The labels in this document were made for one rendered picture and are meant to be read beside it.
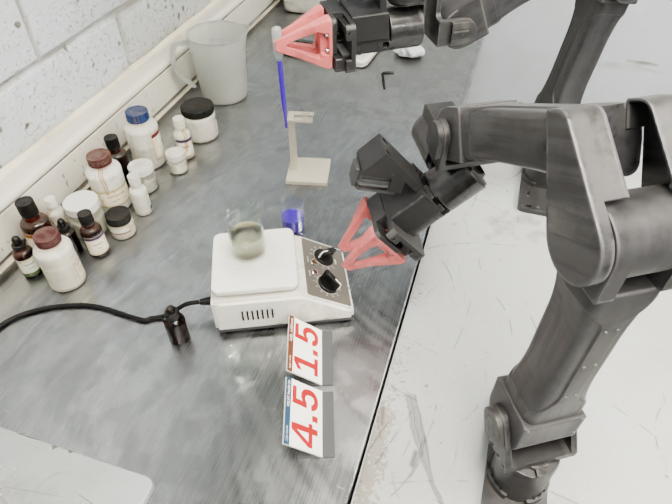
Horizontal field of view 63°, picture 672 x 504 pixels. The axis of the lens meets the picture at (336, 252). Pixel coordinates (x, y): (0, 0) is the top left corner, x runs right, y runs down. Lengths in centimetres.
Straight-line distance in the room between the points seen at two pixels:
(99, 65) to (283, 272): 62
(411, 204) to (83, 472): 50
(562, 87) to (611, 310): 59
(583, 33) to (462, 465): 65
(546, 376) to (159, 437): 47
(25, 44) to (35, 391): 55
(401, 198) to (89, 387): 48
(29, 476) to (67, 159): 55
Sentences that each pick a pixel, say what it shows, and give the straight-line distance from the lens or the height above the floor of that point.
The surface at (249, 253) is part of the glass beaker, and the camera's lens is 78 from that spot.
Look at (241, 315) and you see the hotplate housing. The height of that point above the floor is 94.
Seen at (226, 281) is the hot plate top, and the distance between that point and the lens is 78.
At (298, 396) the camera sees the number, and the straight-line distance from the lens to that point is 72.
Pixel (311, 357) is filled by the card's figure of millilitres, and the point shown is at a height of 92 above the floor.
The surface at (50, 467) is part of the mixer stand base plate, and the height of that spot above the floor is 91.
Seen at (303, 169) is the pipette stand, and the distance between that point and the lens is 109.
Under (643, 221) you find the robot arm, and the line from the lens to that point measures 42.
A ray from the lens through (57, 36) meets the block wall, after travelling 113.
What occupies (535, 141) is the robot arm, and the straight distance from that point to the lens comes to 49.
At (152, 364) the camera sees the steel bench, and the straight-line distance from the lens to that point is 82.
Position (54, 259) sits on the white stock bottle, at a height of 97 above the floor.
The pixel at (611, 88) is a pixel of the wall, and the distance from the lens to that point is 217.
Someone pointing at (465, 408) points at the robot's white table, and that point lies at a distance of 77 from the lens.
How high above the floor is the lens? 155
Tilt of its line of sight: 45 degrees down
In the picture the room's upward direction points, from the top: straight up
